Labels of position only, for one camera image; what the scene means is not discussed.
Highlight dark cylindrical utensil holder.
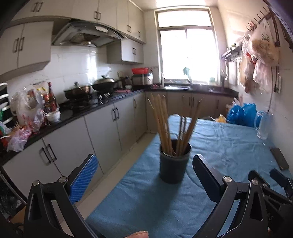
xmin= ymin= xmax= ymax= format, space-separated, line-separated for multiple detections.
xmin=159 ymin=143 xmax=192 ymax=184

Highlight blue plastic bag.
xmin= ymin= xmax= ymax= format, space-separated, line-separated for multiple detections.
xmin=227 ymin=103 xmax=260 ymax=127

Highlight upper wall cabinets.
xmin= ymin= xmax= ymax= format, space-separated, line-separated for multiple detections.
xmin=1 ymin=1 xmax=146 ymax=82

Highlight black wok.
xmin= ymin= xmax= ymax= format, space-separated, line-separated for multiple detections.
xmin=92 ymin=78 xmax=118 ymax=92

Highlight white plastic bags on counter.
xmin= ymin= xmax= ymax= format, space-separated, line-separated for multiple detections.
xmin=7 ymin=88 xmax=44 ymax=152

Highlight blue table cloth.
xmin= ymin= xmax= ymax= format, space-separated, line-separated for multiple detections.
xmin=86 ymin=120 xmax=284 ymax=237

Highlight hanging plastic bags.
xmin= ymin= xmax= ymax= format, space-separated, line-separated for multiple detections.
xmin=239 ymin=19 xmax=280 ymax=94

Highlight operator hand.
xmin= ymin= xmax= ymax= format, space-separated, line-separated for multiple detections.
xmin=125 ymin=231 xmax=149 ymax=238

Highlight lower kitchen cabinets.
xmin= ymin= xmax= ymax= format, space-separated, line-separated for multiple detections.
xmin=1 ymin=90 xmax=232 ymax=199

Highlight clear glass mug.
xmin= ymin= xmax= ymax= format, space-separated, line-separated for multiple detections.
xmin=254 ymin=111 xmax=273 ymax=140

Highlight kitchen sink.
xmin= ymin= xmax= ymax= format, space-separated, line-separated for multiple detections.
xmin=164 ymin=85 xmax=192 ymax=90

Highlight wall hook rack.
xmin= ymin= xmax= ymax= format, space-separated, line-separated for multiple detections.
xmin=245 ymin=7 xmax=272 ymax=31

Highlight sauce bottle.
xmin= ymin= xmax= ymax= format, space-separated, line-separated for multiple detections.
xmin=48 ymin=82 xmax=58 ymax=111

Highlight black power cable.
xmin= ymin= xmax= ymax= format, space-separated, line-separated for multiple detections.
xmin=268 ymin=66 xmax=275 ymax=113

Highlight white ceramic bowl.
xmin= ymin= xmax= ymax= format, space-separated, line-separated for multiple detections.
xmin=46 ymin=111 xmax=61 ymax=123

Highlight window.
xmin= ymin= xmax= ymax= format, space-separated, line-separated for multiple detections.
xmin=156 ymin=6 xmax=220 ymax=84

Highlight red plastic basin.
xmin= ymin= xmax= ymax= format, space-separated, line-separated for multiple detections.
xmin=132 ymin=67 xmax=149 ymax=74

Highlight silver rice cooker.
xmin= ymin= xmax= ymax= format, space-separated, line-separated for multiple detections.
xmin=132 ymin=73 xmax=153 ymax=86

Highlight black smartphone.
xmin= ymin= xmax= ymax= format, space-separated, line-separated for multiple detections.
xmin=270 ymin=148 xmax=289 ymax=170

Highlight range hood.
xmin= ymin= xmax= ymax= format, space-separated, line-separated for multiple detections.
xmin=52 ymin=21 xmax=125 ymax=48

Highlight yellow plastic bag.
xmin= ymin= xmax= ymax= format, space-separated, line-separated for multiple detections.
xmin=215 ymin=115 xmax=227 ymax=123

